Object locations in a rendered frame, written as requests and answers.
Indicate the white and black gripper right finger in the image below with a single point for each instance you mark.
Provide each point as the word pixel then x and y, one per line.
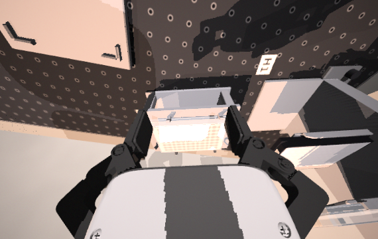
pixel 306 200

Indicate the pale pink flat plate with corner brackets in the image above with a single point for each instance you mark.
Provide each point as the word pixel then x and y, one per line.
pixel 94 31

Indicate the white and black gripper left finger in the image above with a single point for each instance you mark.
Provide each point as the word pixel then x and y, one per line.
pixel 76 208

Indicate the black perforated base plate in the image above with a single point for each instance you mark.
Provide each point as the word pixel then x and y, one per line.
pixel 189 44

